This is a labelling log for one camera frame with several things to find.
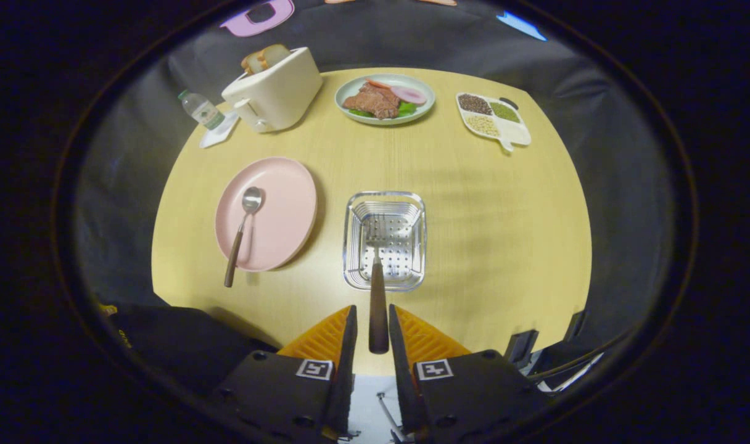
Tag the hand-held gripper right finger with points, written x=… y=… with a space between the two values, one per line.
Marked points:
x=467 y=394

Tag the toasted bread slice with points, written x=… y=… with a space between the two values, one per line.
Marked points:
x=251 y=61
x=275 y=55

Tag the pink plate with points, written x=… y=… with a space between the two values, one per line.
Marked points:
x=282 y=216

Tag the pale green plate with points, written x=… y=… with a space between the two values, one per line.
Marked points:
x=350 y=89

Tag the pile of yellow beans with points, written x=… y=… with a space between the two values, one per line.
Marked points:
x=483 y=125

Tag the pile of green beans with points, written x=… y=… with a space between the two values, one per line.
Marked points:
x=504 y=111

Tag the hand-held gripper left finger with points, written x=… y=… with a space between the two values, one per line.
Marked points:
x=288 y=394

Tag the green lettuce leaf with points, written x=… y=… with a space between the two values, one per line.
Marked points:
x=407 y=110

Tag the white divided dish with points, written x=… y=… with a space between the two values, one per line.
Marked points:
x=515 y=132

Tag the clear plastic water bottle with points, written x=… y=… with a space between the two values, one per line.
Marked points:
x=203 y=112

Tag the small black object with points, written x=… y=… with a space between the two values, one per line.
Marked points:
x=509 y=102

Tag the brown cooked meat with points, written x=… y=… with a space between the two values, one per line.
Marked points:
x=375 y=102

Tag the cream white toaster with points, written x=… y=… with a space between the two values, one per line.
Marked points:
x=282 y=92

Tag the pile of dark beans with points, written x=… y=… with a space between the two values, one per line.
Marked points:
x=475 y=103

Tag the perforated metal basket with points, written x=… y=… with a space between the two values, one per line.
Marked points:
x=406 y=213

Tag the white square coaster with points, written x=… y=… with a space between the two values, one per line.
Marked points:
x=218 y=134

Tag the orange sausage piece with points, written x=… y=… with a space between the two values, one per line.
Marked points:
x=378 y=84

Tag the pink ham slice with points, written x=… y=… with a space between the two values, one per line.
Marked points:
x=409 y=95

